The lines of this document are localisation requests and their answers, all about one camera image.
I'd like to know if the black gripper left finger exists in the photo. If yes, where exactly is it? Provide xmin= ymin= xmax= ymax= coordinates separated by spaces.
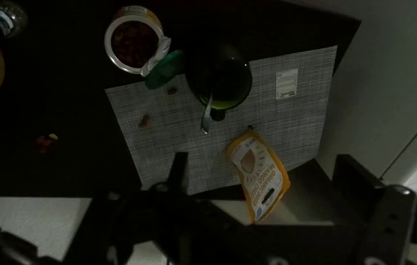
xmin=65 ymin=150 xmax=249 ymax=265

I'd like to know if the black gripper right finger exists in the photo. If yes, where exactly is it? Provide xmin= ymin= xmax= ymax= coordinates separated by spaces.
xmin=333 ymin=153 xmax=417 ymax=265

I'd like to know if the yellow snack packet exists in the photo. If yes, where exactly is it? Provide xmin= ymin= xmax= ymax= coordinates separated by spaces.
xmin=224 ymin=125 xmax=291 ymax=225

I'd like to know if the metal spoon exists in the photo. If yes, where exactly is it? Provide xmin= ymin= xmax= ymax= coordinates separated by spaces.
xmin=199 ymin=94 xmax=215 ymax=137

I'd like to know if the dark green bowl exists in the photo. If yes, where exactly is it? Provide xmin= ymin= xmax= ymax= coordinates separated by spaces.
xmin=185 ymin=44 xmax=255 ymax=112

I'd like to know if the grey woven placemat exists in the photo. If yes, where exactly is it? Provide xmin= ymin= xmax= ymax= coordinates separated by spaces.
xmin=103 ymin=44 xmax=339 ymax=196

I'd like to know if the green plastic lid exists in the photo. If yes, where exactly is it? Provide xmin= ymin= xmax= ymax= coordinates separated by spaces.
xmin=144 ymin=49 xmax=187 ymax=92

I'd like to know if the small red yellow snack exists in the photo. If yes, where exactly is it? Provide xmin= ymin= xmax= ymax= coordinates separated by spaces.
xmin=34 ymin=131 xmax=60 ymax=153

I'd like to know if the red rimmed cup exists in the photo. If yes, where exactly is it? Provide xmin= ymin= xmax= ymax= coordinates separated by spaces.
xmin=101 ymin=5 xmax=172 ymax=78

